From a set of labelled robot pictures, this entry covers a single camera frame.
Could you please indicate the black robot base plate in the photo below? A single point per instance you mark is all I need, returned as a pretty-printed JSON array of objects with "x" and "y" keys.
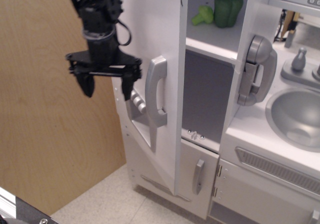
[{"x": 16, "y": 210}]

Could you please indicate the wooden board panel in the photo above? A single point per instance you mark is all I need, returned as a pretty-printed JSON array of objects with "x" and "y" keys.
[{"x": 56, "y": 143}]

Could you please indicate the white oven door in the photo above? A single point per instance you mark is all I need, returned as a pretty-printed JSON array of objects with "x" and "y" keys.
[{"x": 243, "y": 196}]

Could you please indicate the grey fridge door handle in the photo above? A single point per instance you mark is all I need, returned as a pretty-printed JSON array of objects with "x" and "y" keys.
[{"x": 157, "y": 70}]

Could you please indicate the grey toy faucet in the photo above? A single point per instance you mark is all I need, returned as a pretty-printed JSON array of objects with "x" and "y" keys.
[{"x": 300, "y": 71}]

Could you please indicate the grey freezer door handle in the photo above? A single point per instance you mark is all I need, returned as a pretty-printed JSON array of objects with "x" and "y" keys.
[{"x": 196, "y": 186}]

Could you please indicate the grey toy telephone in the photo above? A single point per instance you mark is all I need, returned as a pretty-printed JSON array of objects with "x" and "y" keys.
[{"x": 259, "y": 72}]

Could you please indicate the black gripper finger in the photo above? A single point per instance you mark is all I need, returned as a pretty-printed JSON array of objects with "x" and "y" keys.
[
  {"x": 127, "y": 86},
  {"x": 86, "y": 83}
]

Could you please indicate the white lower freezer door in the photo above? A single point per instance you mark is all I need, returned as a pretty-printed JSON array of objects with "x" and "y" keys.
[{"x": 143, "y": 173}]

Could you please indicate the white toy fridge cabinet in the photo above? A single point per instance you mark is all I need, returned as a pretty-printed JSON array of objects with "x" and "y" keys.
[{"x": 212, "y": 54}]

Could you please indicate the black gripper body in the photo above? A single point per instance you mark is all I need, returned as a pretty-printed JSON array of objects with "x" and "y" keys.
[{"x": 104, "y": 58}]

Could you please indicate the white magnetic door catch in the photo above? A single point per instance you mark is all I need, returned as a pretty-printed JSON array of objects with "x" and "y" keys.
[{"x": 193, "y": 135}]

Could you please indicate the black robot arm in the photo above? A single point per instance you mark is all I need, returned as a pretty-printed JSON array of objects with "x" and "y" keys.
[{"x": 99, "y": 16}]

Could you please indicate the green toy bell pepper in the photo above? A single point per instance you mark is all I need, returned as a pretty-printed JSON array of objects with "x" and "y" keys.
[{"x": 226, "y": 12}]

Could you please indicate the grey toy sink basin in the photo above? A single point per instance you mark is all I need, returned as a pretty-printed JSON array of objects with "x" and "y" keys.
[{"x": 293, "y": 114}]

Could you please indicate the grey oven vent panel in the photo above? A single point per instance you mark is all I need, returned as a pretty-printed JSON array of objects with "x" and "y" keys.
[{"x": 278, "y": 170}]

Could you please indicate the green toy broccoli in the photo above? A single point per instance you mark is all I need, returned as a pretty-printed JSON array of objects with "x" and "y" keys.
[{"x": 205, "y": 15}]

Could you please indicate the grey ice dispenser box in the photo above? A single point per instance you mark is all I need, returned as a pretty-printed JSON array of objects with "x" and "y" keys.
[{"x": 136, "y": 110}]

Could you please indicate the white fridge door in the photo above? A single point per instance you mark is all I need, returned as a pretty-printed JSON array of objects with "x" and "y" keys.
[{"x": 158, "y": 28}]

